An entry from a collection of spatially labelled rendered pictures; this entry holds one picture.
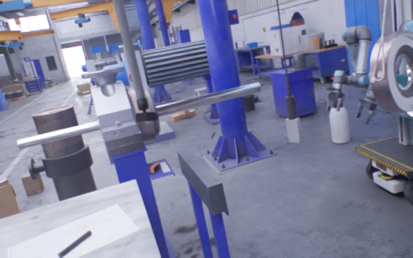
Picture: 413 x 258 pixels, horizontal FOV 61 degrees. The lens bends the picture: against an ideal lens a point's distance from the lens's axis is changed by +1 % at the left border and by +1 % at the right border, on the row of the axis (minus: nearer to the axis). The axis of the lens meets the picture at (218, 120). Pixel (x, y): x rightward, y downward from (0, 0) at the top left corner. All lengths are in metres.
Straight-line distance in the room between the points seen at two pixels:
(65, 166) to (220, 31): 2.10
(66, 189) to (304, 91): 3.64
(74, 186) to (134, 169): 1.74
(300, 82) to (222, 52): 1.93
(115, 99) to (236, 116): 2.19
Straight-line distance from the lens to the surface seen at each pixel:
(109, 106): 2.11
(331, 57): 8.27
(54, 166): 3.66
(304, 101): 5.64
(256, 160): 4.09
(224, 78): 3.99
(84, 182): 3.75
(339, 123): 4.32
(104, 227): 1.48
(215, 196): 1.59
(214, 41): 3.97
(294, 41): 9.10
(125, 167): 2.04
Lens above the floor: 1.51
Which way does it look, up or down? 14 degrees down
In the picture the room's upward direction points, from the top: 11 degrees counter-clockwise
